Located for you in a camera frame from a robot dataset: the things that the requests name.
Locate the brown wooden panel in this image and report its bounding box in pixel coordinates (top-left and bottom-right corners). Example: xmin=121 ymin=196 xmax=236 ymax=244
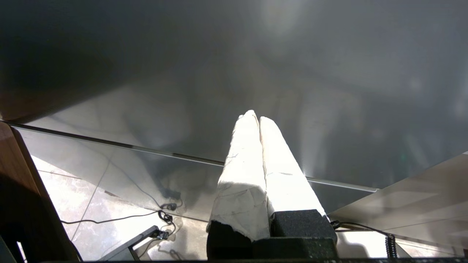
xmin=0 ymin=121 xmax=82 ymax=262

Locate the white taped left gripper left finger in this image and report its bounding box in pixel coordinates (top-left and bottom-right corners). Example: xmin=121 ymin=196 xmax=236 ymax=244
xmin=207 ymin=110 xmax=271 ymax=260

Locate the thin black floor cable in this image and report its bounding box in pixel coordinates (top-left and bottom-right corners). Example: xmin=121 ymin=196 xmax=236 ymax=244
xmin=60 ymin=210 xmax=176 ymax=234

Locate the grey glossy appliance door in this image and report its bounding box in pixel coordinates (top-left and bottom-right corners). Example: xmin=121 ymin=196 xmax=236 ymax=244
xmin=0 ymin=0 xmax=468 ymax=190

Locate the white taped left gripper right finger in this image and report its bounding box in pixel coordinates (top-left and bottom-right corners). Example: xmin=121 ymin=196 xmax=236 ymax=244
xmin=260 ymin=117 xmax=338 ymax=249

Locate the black coiled cable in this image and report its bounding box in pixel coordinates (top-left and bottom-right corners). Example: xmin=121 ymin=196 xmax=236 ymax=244
xmin=330 ymin=220 xmax=398 ymax=260

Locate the black metal stand leg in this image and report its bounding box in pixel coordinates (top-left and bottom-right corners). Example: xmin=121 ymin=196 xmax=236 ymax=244
xmin=98 ymin=225 xmax=163 ymax=261

